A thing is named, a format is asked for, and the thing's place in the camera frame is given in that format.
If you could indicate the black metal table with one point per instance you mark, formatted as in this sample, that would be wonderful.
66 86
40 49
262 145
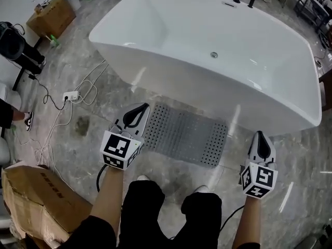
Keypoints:
311 9

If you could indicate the person's right forearm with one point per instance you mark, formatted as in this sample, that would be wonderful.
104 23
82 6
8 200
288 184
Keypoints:
247 222

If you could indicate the person's left white shoe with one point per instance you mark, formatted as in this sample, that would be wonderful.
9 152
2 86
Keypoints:
143 178

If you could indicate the person's left forearm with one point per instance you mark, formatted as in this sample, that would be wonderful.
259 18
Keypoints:
109 198

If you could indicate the brown wooden desk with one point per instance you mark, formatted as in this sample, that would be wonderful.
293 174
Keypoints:
327 87

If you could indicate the person's black trousers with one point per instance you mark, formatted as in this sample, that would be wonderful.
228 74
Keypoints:
145 216

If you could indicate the white power strip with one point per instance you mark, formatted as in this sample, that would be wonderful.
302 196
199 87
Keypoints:
71 96

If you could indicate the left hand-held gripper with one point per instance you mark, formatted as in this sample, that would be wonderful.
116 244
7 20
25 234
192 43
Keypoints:
116 149

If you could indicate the white bathtub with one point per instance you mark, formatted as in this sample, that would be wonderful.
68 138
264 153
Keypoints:
207 22

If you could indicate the grey perforated bath mat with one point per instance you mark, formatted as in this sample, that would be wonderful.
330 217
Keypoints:
184 133

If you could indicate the small cardboard box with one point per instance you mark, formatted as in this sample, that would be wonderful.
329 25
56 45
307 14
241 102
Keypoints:
52 17

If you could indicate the white toilet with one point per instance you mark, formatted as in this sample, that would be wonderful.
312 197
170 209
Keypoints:
10 95

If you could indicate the person's right white shoe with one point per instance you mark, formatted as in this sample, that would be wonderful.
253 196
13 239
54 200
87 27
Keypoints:
201 189

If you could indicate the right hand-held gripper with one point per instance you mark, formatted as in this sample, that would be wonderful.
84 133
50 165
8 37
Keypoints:
259 180

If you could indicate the person's white shoe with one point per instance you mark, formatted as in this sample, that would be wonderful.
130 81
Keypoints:
143 178
201 189

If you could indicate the white rounded fixture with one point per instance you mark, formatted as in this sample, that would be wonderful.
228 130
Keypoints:
3 150

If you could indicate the small power strip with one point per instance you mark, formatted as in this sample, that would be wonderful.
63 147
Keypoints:
318 63

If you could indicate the large crumpled cardboard box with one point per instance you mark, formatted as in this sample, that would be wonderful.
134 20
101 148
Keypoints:
39 198

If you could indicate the chrome faucet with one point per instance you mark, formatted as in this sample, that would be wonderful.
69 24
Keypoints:
42 6

